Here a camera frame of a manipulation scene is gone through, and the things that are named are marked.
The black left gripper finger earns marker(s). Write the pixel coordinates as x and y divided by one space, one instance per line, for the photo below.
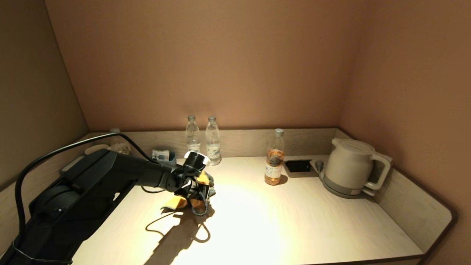
194 195
205 190

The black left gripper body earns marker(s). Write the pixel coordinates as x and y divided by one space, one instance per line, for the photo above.
178 180

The orange and grey cleaning cloth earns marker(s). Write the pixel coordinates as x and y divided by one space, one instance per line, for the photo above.
180 202

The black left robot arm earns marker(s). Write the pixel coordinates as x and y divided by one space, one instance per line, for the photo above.
84 191

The small blue-grey tray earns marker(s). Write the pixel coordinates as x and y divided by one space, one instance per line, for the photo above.
172 158

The pale sachet packet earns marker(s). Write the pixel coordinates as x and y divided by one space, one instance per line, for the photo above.
160 155

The clear water bottle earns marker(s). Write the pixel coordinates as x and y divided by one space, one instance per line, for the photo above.
213 145
192 136

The light wood desk upstand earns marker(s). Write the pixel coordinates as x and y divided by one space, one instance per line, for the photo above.
250 141

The dark drink plastic bottle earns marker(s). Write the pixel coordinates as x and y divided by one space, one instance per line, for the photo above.
119 145

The amber tea plastic bottle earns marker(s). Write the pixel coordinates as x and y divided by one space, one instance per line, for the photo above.
274 165

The white ceramic cup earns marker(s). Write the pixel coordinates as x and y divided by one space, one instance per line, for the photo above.
96 148

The black recessed power socket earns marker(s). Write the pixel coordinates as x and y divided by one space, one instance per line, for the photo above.
298 166

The grey kettle power plug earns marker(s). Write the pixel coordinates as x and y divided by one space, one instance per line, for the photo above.
319 165

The grey kettle base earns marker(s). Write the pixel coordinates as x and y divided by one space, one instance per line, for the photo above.
338 191

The cream electric kettle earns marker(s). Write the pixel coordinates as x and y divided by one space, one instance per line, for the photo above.
347 165

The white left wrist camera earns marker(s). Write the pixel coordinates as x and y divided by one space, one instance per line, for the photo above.
197 160

